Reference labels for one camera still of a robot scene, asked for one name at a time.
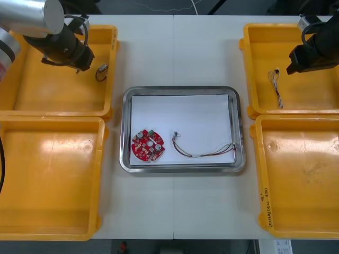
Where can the white paper sheet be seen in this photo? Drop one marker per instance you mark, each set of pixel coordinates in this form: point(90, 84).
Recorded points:
point(185, 113)

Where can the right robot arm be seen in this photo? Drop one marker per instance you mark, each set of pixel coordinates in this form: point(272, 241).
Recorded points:
point(331, 34)

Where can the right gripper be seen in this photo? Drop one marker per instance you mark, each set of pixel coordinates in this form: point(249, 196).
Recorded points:
point(312, 56)

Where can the round red circuit board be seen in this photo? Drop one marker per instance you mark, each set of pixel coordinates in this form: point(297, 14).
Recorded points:
point(143, 150)

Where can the steel tray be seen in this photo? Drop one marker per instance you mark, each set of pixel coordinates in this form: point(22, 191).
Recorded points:
point(126, 132)

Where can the yellow-orange plastic bin with handwriting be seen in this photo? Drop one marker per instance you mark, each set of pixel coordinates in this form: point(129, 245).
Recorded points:
point(302, 185)

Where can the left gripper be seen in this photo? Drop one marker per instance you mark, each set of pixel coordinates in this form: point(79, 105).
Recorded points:
point(76, 56)

